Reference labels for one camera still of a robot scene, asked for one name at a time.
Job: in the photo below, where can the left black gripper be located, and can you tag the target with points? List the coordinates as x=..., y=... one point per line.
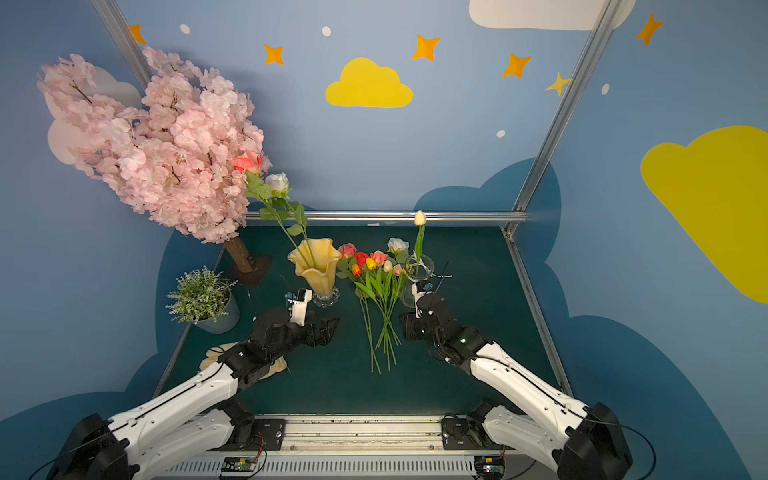
x=309, y=332

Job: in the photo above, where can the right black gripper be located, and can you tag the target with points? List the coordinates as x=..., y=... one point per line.
x=421, y=321

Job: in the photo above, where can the red rose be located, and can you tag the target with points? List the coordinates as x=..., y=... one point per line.
x=361, y=258

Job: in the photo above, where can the cream white tulip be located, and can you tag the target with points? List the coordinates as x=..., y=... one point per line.
x=420, y=220

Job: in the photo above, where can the white rose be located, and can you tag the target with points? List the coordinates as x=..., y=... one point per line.
x=289, y=214
x=398, y=249

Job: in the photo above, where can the orange yellow tulip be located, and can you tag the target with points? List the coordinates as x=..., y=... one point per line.
x=364, y=293

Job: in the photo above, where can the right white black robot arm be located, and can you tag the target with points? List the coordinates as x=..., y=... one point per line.
x=572, y=439

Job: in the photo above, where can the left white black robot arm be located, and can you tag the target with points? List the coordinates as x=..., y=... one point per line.
x=198, y=415

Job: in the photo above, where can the beige cloth glove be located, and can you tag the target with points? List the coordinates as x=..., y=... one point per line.
x=213, y=354

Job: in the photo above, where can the clear glass vase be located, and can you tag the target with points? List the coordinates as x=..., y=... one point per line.
x=415, y=270

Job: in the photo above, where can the yellow wavy glass vase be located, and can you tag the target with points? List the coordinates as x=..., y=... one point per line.
x=316, y=260

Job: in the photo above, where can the white rose on table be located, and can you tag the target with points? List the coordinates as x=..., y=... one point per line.
x=398, y=249

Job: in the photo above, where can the small green potted plant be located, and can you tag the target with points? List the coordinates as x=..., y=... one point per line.
x=205, y=299

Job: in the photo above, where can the left circuit board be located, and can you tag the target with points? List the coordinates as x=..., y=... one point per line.
x=238, y=466

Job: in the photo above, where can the circuit board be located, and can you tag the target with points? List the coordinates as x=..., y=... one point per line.
x=238, y=466
x=488, y=468

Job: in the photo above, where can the right circuit board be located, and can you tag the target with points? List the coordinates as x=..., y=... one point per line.
x=488, y=468

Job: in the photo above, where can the pink cherry blossom tree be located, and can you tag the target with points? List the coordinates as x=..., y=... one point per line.
x=171, y=157

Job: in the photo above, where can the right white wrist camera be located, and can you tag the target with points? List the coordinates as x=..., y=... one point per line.
x=419, y=290

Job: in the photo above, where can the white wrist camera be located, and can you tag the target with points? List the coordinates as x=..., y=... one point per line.
x=419, y=290
x=297, y=305

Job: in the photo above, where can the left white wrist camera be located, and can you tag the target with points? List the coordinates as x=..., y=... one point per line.
x=297, y=305

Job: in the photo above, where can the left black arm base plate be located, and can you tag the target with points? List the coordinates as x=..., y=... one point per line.
x=264, y=434

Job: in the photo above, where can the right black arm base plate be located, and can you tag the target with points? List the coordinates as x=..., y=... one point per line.
x=460, y=433

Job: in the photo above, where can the aluminium front rail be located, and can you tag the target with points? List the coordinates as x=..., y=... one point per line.
x=348, y=446

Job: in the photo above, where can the aluminium right frame post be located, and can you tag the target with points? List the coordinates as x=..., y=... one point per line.
x=590, y=56

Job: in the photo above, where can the aluminium frame post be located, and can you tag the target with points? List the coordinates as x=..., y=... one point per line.
x=590, y=56
x=119, y=30

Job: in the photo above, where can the aluminium left frame post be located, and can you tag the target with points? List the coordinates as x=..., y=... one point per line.
x=119, y=30

